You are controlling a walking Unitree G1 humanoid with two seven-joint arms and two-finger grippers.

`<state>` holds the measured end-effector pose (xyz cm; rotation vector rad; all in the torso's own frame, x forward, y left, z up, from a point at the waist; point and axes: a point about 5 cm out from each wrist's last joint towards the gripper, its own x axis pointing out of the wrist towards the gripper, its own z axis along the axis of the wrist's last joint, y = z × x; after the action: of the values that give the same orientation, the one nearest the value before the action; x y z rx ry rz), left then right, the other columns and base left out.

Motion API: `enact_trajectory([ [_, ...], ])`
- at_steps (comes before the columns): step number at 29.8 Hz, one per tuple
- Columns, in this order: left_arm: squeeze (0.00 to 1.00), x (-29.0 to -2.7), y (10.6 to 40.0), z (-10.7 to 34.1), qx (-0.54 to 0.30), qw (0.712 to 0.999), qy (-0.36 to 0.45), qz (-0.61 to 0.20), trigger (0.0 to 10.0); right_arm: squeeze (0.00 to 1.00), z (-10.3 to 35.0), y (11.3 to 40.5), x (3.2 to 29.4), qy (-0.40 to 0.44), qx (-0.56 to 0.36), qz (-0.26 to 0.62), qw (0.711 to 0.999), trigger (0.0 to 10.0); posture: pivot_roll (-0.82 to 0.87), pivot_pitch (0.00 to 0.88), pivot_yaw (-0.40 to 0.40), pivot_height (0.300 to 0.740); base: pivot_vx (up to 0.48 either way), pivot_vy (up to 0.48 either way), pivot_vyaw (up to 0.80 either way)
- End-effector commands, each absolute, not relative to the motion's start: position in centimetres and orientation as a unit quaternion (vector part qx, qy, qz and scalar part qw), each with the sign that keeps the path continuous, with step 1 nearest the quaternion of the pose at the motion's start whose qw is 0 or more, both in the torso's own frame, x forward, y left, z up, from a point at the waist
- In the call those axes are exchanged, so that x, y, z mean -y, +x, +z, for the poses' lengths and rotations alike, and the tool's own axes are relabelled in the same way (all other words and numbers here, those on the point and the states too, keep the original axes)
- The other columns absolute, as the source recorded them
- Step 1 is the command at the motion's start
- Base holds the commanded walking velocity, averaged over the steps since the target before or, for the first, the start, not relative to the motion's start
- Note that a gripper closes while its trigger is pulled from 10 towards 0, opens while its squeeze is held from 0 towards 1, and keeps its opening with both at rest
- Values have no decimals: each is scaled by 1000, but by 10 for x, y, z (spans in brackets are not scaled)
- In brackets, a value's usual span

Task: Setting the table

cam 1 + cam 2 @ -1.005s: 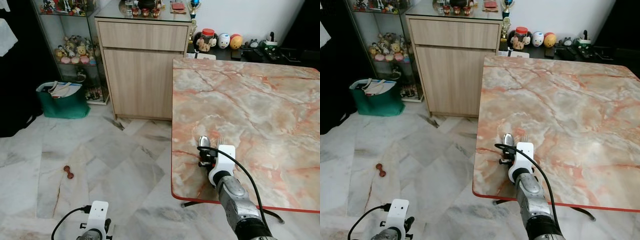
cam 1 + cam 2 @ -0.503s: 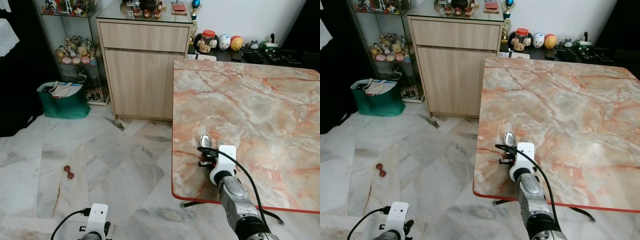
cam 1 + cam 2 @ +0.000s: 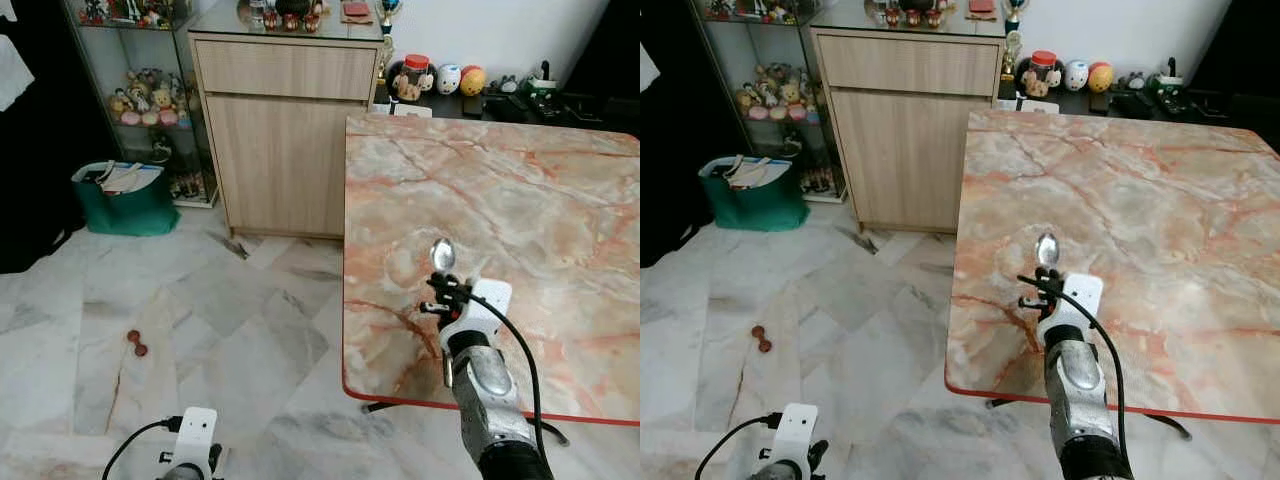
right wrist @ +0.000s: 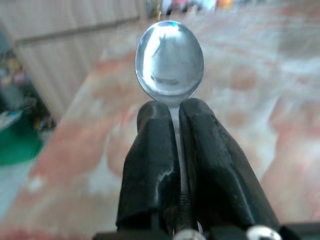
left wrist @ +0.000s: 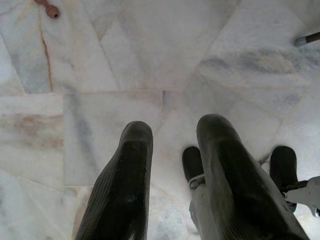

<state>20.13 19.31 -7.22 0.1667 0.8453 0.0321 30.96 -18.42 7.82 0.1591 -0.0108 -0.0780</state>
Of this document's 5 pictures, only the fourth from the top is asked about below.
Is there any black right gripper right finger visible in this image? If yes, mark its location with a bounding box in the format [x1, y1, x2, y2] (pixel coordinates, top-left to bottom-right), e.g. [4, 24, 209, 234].
[178, 97, 280, 232]

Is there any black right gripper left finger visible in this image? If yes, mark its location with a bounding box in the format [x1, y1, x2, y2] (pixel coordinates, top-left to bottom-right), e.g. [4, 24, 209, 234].
[115, 100, 182, 235]

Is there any silver metal spoon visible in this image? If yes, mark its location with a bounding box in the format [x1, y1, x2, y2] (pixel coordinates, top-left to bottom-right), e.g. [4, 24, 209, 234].
[135, 20, 205, 198]

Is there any green round basin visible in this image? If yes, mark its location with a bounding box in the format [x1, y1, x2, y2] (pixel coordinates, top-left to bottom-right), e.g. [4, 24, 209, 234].
[0, 117, 45, 166]

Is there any light wooden cabinet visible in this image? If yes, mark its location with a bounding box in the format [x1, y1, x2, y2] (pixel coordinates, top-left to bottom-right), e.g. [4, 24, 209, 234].
[0, 0, 141, 119]

